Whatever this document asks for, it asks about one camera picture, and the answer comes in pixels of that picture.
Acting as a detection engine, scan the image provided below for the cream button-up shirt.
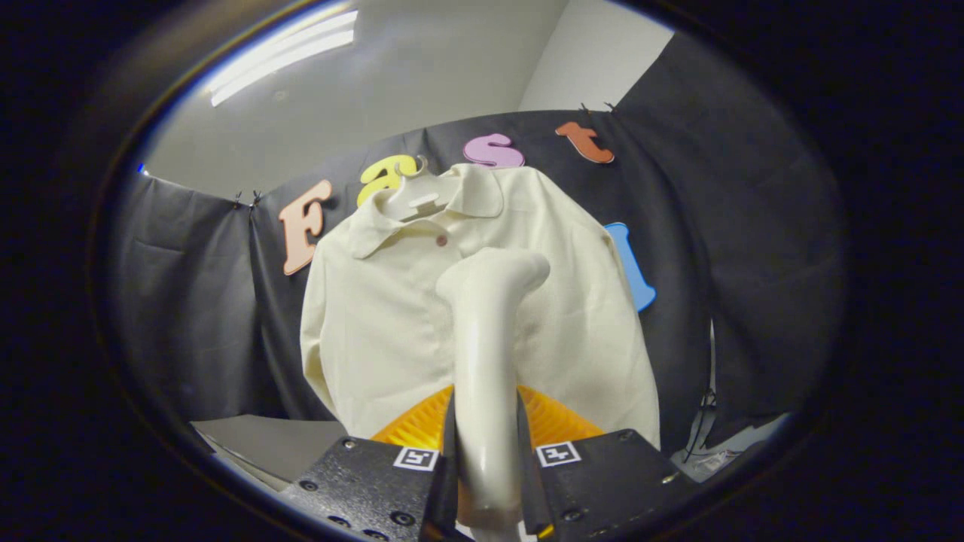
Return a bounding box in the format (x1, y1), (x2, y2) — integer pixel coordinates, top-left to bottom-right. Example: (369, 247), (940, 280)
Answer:
(300, 163), (662, 452)

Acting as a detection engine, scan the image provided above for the black cable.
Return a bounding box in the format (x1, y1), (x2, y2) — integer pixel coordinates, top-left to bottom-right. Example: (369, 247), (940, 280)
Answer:
(680, 322), (718, 464)

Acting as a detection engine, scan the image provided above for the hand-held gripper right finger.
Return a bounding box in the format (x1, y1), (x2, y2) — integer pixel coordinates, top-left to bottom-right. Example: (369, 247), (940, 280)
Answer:
(516, 385), (701, 540)

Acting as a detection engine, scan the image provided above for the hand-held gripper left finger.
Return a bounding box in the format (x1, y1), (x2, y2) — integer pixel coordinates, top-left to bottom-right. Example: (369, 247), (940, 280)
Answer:
(279, 385), (459, 542)

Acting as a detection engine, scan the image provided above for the black backdrop cloth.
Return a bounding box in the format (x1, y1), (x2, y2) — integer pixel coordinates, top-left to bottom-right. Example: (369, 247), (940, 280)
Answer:
(102, 34), (850, 455)

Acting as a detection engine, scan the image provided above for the ceiling light panel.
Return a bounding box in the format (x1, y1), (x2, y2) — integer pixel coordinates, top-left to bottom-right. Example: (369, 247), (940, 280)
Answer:
(203, 9), (360, 108)

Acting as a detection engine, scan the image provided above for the white garment steamer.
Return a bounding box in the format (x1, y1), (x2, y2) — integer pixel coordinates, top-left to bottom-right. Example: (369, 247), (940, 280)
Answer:
(435, 248), (551, 531)

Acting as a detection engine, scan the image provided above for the grey cabinet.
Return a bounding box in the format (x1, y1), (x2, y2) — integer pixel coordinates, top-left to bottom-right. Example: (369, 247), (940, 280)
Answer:
(189, 414), (349, 492)

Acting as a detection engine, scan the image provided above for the white plastic hanger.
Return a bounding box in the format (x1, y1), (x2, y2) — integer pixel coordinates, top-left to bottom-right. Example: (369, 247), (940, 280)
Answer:
(380, 155), (461, 222)

